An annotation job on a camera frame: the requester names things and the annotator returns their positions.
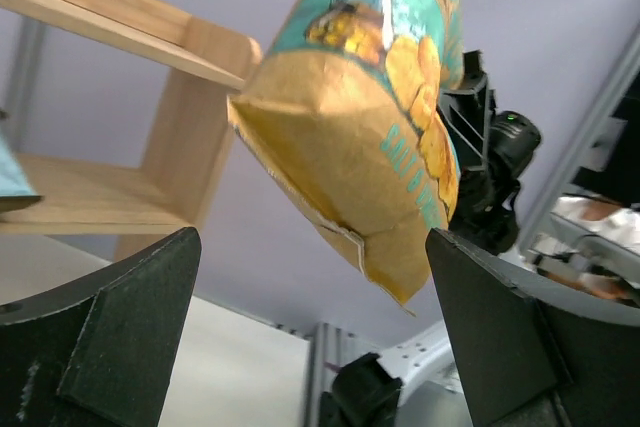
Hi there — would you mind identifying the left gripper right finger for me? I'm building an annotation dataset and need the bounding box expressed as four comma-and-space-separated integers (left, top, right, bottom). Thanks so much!
426, 229, 639, 426

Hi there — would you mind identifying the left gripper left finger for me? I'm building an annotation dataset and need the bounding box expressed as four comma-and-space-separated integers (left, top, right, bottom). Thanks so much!
1, 227, 201, 427

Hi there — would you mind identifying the light blue cassava chips bag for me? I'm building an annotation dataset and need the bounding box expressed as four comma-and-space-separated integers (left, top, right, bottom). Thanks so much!
0, 136, 42, 213

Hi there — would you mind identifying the tan salt vinegar chips bag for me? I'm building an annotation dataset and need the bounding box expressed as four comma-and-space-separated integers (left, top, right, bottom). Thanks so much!
227, 0, 464, 305

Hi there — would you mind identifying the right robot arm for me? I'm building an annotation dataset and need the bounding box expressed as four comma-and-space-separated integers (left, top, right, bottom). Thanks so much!
302, 51, 541, 426

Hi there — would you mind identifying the wooden two-tier shelf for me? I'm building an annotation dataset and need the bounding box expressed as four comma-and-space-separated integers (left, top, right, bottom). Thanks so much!
1, 0, 261, 257

